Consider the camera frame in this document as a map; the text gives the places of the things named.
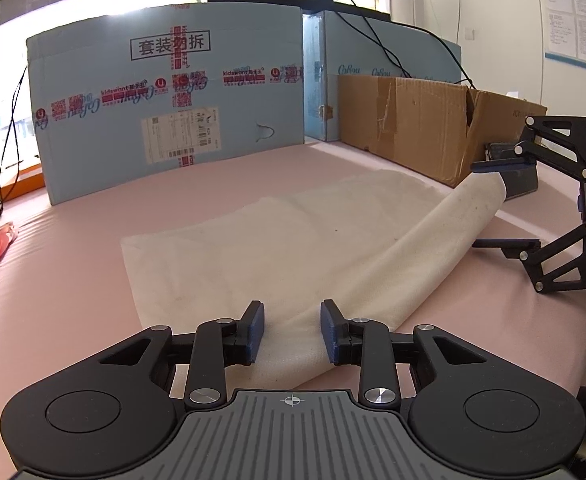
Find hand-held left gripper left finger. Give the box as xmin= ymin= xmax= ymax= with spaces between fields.
xmin=98 ymin=300 xmax=266 ymax=409

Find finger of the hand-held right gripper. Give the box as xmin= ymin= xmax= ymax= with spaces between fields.
xmin=473 ymin=217 xmax=586 ymax=295
xmin=470 ymin=115 xmax=586 ymax=181

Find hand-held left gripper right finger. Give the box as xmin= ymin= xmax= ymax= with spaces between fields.
xmin=320 ymin=299 xmax=489 ymax=407

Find brown cardboard box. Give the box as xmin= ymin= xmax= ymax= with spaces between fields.
xmin=336 ymin=75 xmax=549 ymax=188

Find white non-woven shopping bag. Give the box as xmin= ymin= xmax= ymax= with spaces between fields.
xmin=120 ymin=169 xmax=508 ymax=391

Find dark grey box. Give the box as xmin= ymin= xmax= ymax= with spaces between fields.
xmin=484 ymin=141 xmax=540 ymax=200

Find blue script-print cardboard box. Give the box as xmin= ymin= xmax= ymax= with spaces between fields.
xmin=302 ymin=9 xmax=464 ymax=143

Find large blue taped cardboard box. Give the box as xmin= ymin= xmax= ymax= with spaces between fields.
xmin=25 ymin=1 xmax=308 ymax=206

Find orange flat box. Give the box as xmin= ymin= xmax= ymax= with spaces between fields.
xmin=0 ymin=165 xmax=46 ymax=202

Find black power cable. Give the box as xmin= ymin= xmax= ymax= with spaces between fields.
xmin=363 ymin=16 xmax=475 ymax=90
xmin=333 ymin=7 xmax=411 ymax=80

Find thin black cable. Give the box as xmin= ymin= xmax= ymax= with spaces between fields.
xmin=0 ymin=65 xmax=30 ymax=236

